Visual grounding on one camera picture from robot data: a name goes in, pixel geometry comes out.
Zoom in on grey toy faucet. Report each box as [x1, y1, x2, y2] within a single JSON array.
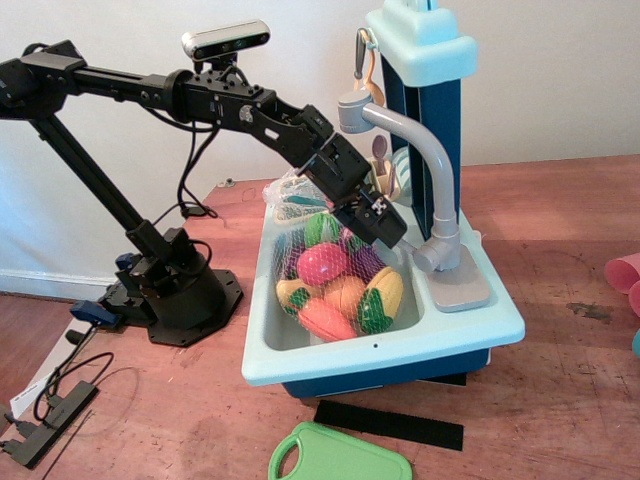
[[338, 90, 490, 313]]

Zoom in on green plastic cutting board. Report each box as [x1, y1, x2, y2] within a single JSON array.
[[267, 422, 413, 479]]

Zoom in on silver depth camera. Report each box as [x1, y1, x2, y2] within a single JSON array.
[[181, 20, 271, 62]]

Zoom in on black usb hub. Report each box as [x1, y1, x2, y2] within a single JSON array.
[[1, 381, 99, 469]]

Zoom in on black camera cable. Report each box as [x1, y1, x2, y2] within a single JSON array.
[[177, 124, 226, 219]]

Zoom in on beige utensil holder with spoons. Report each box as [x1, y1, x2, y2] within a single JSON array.
[[367, 135, 402, 201]]

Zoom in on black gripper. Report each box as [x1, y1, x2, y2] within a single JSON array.
[[299, 134, 407, 248]]

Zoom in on light blue toy sink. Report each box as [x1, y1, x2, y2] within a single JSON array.
[[242, 1, 525, 398]]

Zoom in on mesh bag of toy dishes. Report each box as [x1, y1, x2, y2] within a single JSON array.
[[263, 169, 330, 225]]

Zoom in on hanging toy utensils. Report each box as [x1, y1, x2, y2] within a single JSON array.
[[353, 28, 385, 106]]

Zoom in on teal plastic cup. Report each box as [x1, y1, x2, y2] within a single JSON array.
[[632, 329, 640, 358]]

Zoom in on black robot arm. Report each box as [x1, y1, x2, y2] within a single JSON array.
[[1, 41, 407, 347]]

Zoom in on blue table clamp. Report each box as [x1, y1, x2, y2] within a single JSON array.
[[70, 300, 122, 330]]

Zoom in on pink plastic cup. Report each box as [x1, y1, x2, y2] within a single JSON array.
[[604, 253, 639, 315]]

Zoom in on mesh bag of toy food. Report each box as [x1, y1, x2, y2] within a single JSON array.
[[274, 213, 404, 342]]

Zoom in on black velcro strip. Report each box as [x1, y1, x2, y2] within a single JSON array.
[[314, 400, 464, 451]]

